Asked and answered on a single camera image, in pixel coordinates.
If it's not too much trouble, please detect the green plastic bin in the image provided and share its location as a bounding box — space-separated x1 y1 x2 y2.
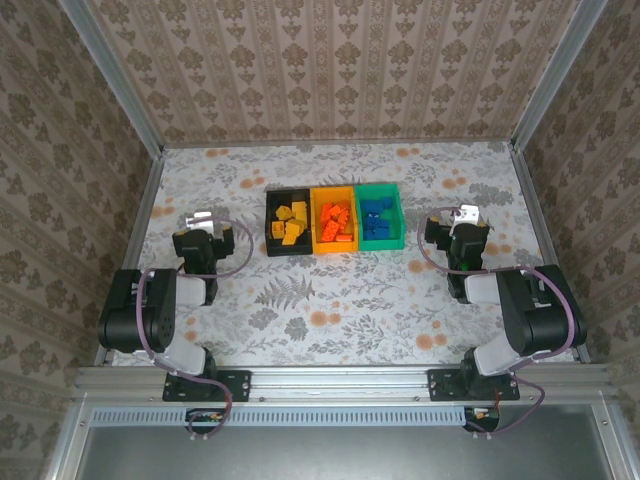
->
353 182 406 253

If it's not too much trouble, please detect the black plastic bin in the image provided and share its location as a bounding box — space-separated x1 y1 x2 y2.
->
264 186 315 258

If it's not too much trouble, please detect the yellow plastic bin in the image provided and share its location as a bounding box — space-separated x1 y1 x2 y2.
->
309 185 361 257

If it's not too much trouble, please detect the floral table cover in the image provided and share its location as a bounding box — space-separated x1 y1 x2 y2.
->
110 140 584 367

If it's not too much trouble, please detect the black controller board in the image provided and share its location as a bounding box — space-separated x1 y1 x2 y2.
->
185 407 230 434
463 405 501 433

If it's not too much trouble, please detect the grey metal panel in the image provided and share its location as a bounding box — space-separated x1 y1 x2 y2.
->
74 424 614 480

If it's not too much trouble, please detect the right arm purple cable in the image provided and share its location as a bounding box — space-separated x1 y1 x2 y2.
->
416 205 576 441

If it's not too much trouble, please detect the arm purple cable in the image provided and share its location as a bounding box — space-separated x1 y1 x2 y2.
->
134 217 255 442
416 205 576 441

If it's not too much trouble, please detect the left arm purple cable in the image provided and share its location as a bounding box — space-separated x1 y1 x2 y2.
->
134 217 255 442

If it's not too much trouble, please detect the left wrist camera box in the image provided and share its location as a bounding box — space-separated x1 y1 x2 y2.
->
182 209 215 232

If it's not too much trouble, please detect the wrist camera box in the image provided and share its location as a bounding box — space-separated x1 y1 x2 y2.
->
452 204 482 227
182 209 215 232

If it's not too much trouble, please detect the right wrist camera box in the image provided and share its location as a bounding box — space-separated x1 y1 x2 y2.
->
452 204 482 227

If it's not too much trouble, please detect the aluminium side rail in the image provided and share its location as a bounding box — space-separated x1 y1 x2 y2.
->
509 142 594 364
94 149 166 366

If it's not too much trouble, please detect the aluminium frame rail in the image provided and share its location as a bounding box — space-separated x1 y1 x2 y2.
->
74 364 621 404

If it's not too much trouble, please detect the aluminium frame post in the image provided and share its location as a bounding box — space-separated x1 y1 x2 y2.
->
58 0 166 160
510 0 609 151

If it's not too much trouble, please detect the grey slotted cable duct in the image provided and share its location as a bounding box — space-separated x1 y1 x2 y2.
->
91 404 470 429

